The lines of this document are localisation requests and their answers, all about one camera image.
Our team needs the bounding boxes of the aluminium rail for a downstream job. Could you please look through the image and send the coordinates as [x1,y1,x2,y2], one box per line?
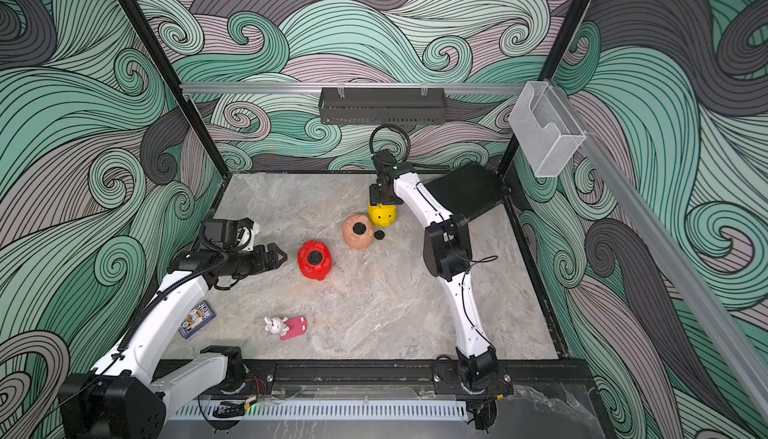
[552,84,767,418]
[180,80,525,96]

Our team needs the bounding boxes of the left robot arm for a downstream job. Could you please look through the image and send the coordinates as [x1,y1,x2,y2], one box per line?
[58,218,287,438]

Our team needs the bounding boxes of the peach piggy bank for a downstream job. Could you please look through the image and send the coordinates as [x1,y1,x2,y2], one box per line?
[342,214,375,251]

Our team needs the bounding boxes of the black perforated wall tray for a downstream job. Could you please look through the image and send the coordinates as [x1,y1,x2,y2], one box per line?
[318,88,448,127]

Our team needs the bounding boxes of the black square plate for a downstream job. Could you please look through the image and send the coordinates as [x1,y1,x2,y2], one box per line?
[426,163,510,221]

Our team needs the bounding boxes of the small blue card box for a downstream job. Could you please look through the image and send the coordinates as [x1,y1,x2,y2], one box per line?
[178,300,217,339]

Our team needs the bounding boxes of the white vented strip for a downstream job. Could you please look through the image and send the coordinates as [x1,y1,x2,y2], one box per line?
[171,399,469,422]

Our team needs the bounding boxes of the red piggy bank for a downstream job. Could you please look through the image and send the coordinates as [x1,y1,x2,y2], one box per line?
[297,240,333,281]

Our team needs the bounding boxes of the yellow piggy bank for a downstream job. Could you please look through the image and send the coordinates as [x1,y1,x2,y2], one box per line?
[368,203,397,227]

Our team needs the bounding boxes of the white bunny on pink base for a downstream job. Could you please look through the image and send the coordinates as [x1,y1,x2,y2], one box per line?
[264,316,308,340]

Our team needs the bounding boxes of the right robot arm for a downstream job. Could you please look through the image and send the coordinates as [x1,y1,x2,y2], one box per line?
[370,149,505,394]

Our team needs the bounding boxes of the aluminium right rail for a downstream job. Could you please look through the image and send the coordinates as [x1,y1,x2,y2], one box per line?
[552,84,767,418]

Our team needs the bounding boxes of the aluminium back rail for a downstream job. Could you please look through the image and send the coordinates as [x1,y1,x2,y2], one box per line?
[180,80,525,96]

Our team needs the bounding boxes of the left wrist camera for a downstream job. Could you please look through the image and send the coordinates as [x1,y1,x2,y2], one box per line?
[237,218,260,252]

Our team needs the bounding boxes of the clear plastic wall bin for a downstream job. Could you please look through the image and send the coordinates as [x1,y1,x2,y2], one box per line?
[509,81,585,178]

